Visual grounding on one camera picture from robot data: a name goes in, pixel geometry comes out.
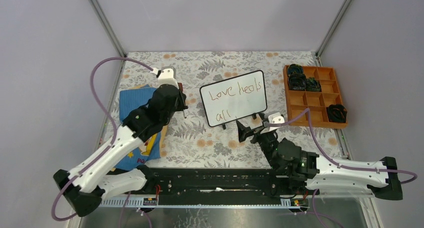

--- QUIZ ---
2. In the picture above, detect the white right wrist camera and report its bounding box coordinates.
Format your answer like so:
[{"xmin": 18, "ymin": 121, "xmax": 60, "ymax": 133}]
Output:
[{"xmin": 261, "ymin": 112, "xmax": 285, "ymax": 133}]

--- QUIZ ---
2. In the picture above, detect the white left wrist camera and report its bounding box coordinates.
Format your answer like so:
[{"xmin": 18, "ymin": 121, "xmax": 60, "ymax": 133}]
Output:
[{"xmin": 150, "ymin": 66, "xmax": 177, "ymax": 82}]

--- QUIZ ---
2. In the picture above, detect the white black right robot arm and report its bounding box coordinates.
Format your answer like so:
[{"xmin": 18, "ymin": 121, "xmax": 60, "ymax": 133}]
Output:
[{"xmin": 236, "ymin": 112, "xmax": 403, "ymax": 201}]

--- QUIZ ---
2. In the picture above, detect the floral patterned table mat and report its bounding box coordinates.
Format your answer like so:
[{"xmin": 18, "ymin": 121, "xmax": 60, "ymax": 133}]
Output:
[{"xmin": 97, "ymin": 51, "xmax": 346, "ymax": 170}]

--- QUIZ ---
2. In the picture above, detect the brown marker cap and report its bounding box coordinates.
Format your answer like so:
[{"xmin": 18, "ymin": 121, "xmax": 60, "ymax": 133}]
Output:
[{"xmin": 178, "ymin": 82, "xmax": 184, "ymax": 94}]

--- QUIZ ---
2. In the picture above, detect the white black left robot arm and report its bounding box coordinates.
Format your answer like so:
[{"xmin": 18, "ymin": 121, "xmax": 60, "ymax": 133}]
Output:
[{"xmin": 51, "ymin": 83, "xmax": 187, "ymax": 221}]

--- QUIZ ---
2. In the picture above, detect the dark coiled cable top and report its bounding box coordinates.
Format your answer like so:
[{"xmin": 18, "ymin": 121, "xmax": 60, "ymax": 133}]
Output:
[{"xmin": 286, "ymin": 63, "xmax": 305, "ymax": 77}]

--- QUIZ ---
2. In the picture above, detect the right aluminium frame post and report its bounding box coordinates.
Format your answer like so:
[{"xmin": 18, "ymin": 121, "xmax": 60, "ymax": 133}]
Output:
[{"xmin": 315, "ymin": 0, "xmax": 353, "ymax": 57}]

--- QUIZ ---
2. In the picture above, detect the aluminium frame post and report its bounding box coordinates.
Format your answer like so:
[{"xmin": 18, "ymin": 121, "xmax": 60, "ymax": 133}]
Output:
[
  {"xmin": 88, "ymin": 0, "xmax": 127, "ymax": 57},
  {"xmin": 315, "ymin": 0, "xmax": 353, "ymax": 57}
]

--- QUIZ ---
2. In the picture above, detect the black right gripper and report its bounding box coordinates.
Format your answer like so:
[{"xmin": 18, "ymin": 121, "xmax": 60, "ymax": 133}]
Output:
[{"xmin": 235, "ymin": 120, "xmax": 279, "ymax": 170}]

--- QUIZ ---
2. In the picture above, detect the blue cartoon cloth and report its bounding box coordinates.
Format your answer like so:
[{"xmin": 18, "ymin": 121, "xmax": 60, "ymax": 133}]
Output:
[{"xmin": 111, "ymin": 85, "xmax": 168, "ymax": 171}]

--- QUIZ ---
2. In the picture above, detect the dark coiled cable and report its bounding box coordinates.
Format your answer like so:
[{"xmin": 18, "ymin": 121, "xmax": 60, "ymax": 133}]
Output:
[
  {"xmin": 286, "ymin": 63, "xmax": 305, "ymax": 77},
  {"xmin": 305, "ymin": 77, "xmax": 322, "ymax": 93},
  {"xmin": 326, "ymin": 104, "xmax": 348, "ymax": 123},
  {"xmin": 287, "ymin": 73, "xmax": 308, "ymax": 91}
]

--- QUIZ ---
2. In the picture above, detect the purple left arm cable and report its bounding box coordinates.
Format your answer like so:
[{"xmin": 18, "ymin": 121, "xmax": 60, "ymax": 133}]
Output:
[{"xmin": 50, "ymin": 57, "xmax": 154, "ymax": 228}]

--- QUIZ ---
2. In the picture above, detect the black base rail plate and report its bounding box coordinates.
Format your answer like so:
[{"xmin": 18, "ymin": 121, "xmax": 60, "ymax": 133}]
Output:
[{"xmin": 132, "ymin": 167, "xmax": 313, "ymax": 206}]

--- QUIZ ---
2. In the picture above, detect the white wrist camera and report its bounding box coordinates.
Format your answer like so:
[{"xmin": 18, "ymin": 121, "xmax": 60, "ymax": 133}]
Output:
[
  {"xmin": 261, "ymin": 112, "xmax": 285, "ymax": 133},
  {"xmin": 150, "ymin": 66, "xmax": 177, "ymax": 82}
]

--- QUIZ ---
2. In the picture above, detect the dark coiled cable middle left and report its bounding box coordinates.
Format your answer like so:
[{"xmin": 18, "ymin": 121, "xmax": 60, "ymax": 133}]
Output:
[{"xmin": 287, "ymin": 73, "xmax": 308, "ymax": 91}]

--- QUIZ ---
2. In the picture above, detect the orange compartment tray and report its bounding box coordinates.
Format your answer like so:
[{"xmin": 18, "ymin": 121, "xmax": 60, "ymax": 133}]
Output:
[{"xmin": 283, "ymin": 65, "xmax": 348, "ymax": 129}]

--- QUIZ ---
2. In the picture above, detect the black framed whiteboard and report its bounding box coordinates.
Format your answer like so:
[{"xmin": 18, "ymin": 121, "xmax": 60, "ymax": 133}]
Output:
[{"xmin": 199, "ymin": 70, "xmax": 268, "ymax": 127}]

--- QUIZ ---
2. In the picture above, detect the dark coiled cable lower right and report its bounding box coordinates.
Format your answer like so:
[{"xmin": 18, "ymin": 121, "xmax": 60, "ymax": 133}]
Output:
[{"xmin": 326, "ymin": 104, "xmax": 348, "ymax": 123}]

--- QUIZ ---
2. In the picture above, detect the left aluminium frame post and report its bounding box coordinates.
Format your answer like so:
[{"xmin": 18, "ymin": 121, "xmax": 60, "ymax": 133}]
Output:
[{"xmin": 88, "ymin": 0, "xmax": 127, "ymax": 57}]

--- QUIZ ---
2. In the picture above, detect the dark coiled cable middle right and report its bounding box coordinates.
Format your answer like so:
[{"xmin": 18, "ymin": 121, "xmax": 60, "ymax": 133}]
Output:
[{"xmin": 305, "ymin": 77, "xmax": 322, "ymax": 93}]

